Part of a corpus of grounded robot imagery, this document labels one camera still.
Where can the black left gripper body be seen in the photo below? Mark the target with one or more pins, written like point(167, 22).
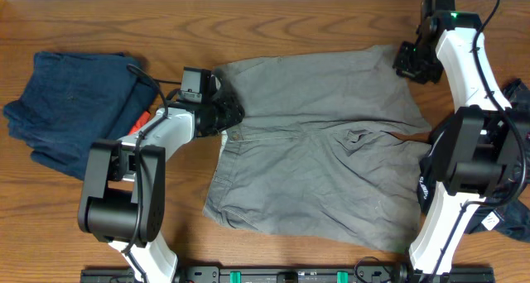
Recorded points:
point(219, 118)

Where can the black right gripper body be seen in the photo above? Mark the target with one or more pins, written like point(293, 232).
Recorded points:
point(418, 64)

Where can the grey shorts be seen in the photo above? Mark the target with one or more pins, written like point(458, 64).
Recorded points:
point(325, 149)

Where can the black patterned jersey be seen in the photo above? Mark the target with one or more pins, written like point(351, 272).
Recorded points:
point(512, 220)

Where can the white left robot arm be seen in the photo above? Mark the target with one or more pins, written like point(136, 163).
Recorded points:
point(123, 196)

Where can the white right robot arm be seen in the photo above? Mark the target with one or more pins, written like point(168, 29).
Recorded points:
point(479, 147)

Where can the orange red garment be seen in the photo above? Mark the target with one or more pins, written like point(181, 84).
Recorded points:
point(142, 120)

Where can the folded navy blue garment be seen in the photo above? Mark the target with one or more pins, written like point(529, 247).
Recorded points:
point(72, 100)

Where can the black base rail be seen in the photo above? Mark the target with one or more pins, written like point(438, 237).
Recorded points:
point(363, 271)

